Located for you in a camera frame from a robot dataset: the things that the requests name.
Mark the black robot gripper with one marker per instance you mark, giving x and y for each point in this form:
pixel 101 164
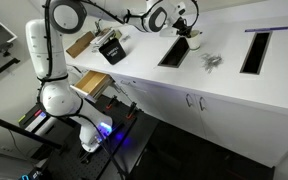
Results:
pixel 181 26

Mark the white paper cup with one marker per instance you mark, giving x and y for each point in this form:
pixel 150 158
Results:
pixel 194 40

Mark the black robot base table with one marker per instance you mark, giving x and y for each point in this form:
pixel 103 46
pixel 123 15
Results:
pixel 124 140

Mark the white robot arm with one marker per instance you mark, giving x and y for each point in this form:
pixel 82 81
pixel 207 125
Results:
pixel 57 97

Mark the rectangular counter chute opening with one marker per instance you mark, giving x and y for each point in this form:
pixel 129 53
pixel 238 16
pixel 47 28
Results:
pixel 176 54

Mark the black trash bin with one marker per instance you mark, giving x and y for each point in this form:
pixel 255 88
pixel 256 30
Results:
pixel 113 51

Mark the narrow counter slot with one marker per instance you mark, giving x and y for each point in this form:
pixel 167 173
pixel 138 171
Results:
pixel 256 53

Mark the red black clamp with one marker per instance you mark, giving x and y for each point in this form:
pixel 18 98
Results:
pixel 131 110
pixel 111 102

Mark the open wooden drawer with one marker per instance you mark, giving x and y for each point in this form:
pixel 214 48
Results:
pixel 92 85

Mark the brown cardboard box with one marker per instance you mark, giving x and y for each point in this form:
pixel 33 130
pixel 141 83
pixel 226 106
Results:
pixel 80 44

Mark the white cabinet doors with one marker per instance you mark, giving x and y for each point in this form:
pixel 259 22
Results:
pixel 257 134

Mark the black camera stand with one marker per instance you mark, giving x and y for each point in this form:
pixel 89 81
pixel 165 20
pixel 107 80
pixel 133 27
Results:
pixel 28 134

